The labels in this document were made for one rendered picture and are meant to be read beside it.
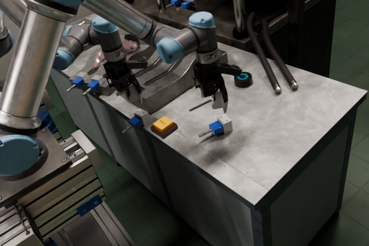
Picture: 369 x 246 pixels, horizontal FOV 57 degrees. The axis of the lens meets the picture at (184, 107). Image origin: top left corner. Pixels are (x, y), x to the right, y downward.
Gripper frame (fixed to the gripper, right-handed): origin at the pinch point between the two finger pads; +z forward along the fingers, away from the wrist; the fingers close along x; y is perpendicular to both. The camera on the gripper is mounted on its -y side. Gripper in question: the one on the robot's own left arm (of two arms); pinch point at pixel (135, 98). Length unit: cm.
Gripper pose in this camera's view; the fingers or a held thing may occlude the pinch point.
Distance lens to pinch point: 138.8
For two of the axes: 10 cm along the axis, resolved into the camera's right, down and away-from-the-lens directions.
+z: 1.9, 7.8, 6.0
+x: 7.3, 3.0, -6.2
